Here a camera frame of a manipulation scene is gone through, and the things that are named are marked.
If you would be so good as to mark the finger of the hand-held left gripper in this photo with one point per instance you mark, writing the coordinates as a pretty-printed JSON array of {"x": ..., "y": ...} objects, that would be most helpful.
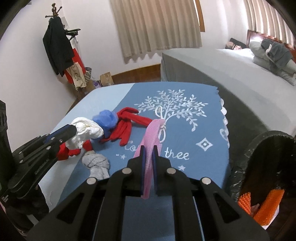
[
  {"x": 53, "y": 148},
  {"x": 41, "y": 140}
]

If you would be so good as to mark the light grey pillow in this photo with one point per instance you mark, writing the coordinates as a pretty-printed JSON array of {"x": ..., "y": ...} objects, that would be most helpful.
[{"x": 289, "y": 77}]

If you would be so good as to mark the black bag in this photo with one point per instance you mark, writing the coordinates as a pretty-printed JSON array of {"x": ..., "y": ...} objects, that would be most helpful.
[{"x": 238, "y": 42}]

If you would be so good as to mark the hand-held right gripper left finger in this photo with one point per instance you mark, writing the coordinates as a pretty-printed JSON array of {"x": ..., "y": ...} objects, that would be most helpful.
[{"x": 104, "y": 208}]

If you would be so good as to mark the narrow beige curtain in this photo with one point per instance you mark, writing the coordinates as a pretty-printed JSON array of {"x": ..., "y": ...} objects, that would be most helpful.
[{"x": 266, "y": 18}]

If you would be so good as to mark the brown paper bag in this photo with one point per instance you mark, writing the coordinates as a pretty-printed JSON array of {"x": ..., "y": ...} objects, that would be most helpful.
[{"x": 106, "y": 80}]

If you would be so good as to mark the bed with grey sheet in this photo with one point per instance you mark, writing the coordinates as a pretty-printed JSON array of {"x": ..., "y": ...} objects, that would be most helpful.
[{"x": 231, "y": 69}]

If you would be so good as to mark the wooden headboard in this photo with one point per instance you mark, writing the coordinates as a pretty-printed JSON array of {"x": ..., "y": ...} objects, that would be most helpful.
[{"x": 254, "y": 36}]

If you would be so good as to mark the purple box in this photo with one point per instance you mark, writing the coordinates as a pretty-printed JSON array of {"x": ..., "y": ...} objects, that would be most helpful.
[{"x": 96, "y": 83}]

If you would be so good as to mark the trash bin with black bag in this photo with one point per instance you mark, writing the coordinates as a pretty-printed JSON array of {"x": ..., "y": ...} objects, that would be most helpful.
[{"x": 242, "y": 157}]

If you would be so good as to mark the pink mesh pouch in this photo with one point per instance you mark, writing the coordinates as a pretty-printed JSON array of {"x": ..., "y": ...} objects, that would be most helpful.
[{"x": 151, "y": 139}]

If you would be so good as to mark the pile of pillows and blankets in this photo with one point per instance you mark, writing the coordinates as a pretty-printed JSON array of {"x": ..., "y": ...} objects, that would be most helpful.
[{"x": 256, "y": 53}]

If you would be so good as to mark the dark grey blanket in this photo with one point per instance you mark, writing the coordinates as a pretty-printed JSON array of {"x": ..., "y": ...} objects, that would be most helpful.
[{"x": 277, "y": 53}]

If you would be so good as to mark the wooden window frame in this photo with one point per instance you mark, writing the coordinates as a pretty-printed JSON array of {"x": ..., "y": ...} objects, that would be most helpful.
[{"x": 200, "y": 14}]

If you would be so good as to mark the black clothes hanger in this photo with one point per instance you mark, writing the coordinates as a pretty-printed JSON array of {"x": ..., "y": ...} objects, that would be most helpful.
[{"x": 72, "y": 31}]

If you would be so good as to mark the black coat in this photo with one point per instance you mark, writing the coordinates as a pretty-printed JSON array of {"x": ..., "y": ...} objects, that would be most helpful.
[{"x": 57, "y": 46}]

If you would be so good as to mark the blue cloth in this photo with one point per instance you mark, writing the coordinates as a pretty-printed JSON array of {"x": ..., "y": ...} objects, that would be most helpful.
[{"x": 104, "y": 120}]

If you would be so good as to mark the blue tree-print tablecloth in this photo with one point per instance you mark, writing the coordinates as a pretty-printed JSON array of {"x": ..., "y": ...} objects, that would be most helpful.
[{"x": 185, "y": 129}]

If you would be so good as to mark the pink bundle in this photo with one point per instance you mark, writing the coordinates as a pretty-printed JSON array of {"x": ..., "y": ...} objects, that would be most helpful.
[{"x": 231, "y": 45}]

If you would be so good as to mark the knotted white cloth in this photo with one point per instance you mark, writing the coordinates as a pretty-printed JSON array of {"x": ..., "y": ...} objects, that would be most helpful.
[{"x": 94, "y": 162}]

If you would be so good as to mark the wide beige curtain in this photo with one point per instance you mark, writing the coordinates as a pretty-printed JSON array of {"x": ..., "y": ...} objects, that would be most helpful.
[{"x": 157, "y": 27}]

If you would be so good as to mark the wooden coat rack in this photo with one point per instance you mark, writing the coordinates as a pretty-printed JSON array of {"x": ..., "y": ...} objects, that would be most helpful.
[{"x": 54, "y": 10}]

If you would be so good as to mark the red knit glove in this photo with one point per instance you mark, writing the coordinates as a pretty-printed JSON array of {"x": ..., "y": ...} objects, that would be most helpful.
[
  {"x": 62, "y": 154},
  {"x": 124, "y": 129}
]

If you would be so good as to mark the striped bag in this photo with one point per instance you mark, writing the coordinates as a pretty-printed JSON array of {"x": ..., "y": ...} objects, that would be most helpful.
[{"x": 88, "y": 75}]

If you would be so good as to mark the beige tote bag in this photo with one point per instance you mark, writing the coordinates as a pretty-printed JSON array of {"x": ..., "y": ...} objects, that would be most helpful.
[{"x": 77, "y": 76}]

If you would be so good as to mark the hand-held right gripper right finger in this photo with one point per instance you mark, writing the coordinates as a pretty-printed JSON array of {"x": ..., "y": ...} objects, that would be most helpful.
[{"x": 196, "y": 208}]

